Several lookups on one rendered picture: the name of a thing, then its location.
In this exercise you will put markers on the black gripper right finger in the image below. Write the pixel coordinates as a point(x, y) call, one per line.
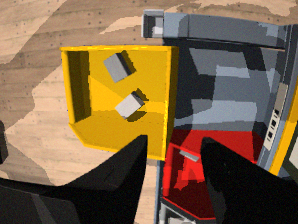
point(242, 192)

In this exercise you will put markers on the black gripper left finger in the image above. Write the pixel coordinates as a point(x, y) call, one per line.
point(107, 194)

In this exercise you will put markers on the yellow flat bar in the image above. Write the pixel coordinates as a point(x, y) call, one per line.
point(287, 134)

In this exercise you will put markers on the red open bin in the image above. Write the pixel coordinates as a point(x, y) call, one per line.
point(184, 183)

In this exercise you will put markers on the yellow bin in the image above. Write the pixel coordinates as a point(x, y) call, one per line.
point(91, 96)

